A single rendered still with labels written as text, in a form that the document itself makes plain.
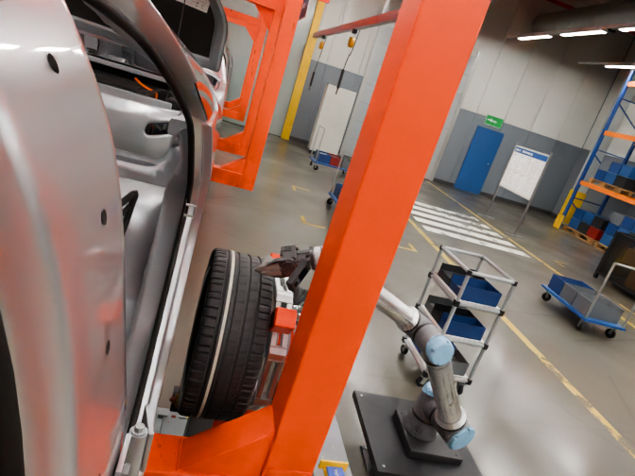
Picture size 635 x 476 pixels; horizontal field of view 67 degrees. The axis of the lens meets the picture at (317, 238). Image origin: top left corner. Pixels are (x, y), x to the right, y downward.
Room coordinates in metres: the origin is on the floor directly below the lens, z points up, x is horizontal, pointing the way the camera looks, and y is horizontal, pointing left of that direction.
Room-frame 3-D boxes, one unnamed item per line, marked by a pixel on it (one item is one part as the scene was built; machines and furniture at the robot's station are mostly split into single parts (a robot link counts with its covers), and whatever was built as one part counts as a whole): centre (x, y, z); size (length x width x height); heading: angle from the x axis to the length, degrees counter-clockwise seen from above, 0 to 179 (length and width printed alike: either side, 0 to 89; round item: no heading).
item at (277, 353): (1.75, 0.08, 0.85); 0.54 x 0.07 x 0.54; 15
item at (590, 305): (6.11, -3.60, 0.48); 1.00 x 0.60 x 0.96; 11
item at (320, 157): (11.30, 0.22, 0.48); 1.00 x 0.61 x 0.96; 108
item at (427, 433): (2.21, -0.83, 0.40); 0.19 x 0.19 x 0.10
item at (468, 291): (3.46, -1.19, 0.50); 0.54 x 0.42 x 1.00; 15
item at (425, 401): (2.20, -0.84, 0.54); 0.17 x 0.15 x 0.18; 29
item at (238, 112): (11.21, 2.81, 1.75); 0.68 x 0.16 x 2.45; 105
